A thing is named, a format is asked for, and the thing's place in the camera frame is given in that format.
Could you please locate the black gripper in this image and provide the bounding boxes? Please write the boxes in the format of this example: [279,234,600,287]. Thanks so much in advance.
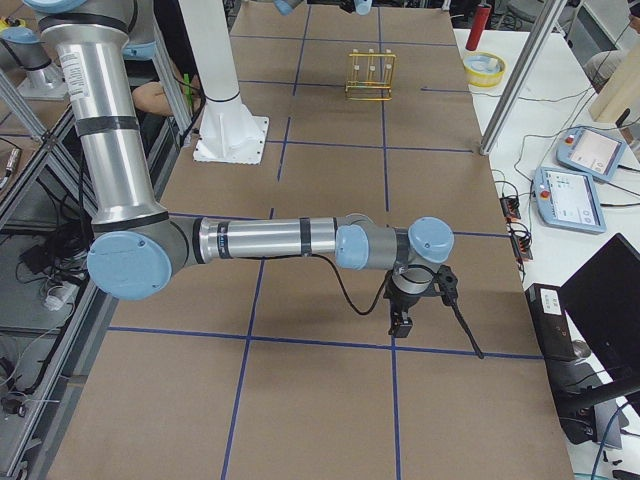
[383,273,440,338]

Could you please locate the light blue plastic cup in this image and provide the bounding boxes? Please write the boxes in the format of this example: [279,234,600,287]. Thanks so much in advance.
[353,0,373,16]

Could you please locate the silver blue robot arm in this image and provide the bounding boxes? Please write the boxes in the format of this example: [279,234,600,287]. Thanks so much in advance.
[273,0,305,16]

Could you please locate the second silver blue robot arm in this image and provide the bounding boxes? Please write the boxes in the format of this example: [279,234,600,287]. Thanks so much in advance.
[31,1,457,338]

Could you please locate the black computer box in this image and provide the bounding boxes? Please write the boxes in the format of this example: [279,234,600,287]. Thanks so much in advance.
[525,283,592,362]

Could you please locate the black monitor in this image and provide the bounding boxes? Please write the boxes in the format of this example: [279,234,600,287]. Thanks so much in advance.
[560,233,639,412]

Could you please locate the near blue teach pendant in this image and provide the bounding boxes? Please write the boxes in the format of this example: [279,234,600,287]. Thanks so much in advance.
[533,167,607,234]

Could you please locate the blue teach pendant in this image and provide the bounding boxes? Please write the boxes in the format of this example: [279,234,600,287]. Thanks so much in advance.
[533,167,607,234]
[556,126,628,182]

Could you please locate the far blue teach pendant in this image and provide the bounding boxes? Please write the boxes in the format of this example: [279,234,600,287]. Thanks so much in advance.
[556,126,628,182]

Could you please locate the yellow bowl with blue plate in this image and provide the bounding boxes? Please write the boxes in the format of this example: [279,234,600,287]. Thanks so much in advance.
[462,52,507,88]

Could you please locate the red bottle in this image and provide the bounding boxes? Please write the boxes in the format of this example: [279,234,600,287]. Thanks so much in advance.
[465,3,492,51]

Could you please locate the seated person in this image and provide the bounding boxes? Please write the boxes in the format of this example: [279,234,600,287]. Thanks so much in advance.
[130,0,206,119]

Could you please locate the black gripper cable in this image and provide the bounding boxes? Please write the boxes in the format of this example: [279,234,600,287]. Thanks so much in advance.
[259,252,485,360]

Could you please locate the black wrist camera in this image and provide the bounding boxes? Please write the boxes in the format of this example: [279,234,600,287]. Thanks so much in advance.
[437,265,458,307]

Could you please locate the gold wire cup holder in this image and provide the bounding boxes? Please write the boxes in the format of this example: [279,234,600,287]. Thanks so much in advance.
[344,49,397,102]

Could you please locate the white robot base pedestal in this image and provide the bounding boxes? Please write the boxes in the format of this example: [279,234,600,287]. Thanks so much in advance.
[180,0,269,165]

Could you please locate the aluminium frame post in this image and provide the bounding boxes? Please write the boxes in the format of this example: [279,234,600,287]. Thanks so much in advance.
[479,0,566,156]

